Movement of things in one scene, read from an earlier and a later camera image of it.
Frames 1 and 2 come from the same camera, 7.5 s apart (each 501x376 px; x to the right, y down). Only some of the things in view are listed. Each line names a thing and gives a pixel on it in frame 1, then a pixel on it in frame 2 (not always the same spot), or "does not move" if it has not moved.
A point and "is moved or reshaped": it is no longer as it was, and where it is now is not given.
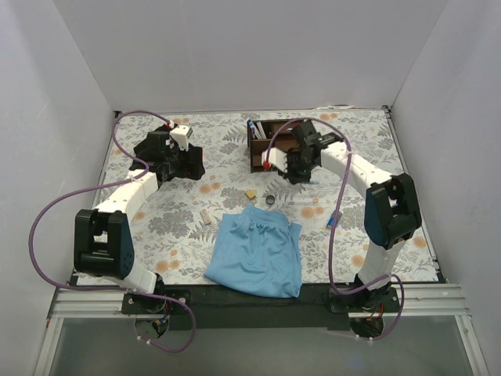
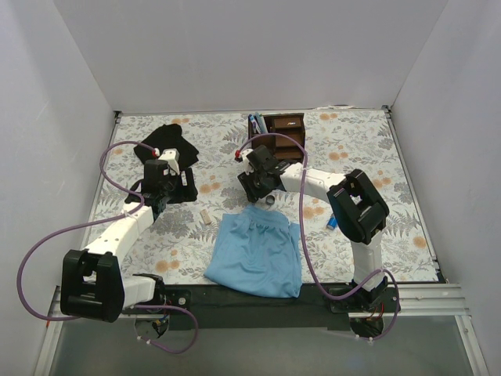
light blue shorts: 257,252 does not move
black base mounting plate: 197,307 does not move
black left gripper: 188,165 -> 182,185
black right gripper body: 297,172 -> 248,186
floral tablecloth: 331,211 does not move
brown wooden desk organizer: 279,133 is moved or reshaped
